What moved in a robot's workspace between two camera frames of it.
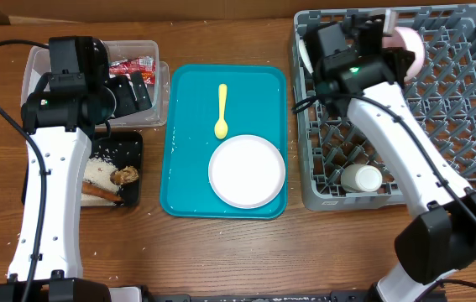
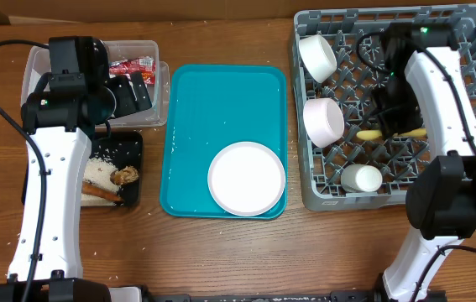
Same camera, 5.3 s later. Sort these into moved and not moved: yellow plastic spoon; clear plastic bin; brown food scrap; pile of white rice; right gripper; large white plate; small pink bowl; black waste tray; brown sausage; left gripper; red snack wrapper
Moved: small pink bowl; right gripper; yellow plastic spoon; large white plate
Not moved: red snack wrapper; brown food scrap; black waste tray; left gripper; clear plastic bin; brown sausage; pile of white rice
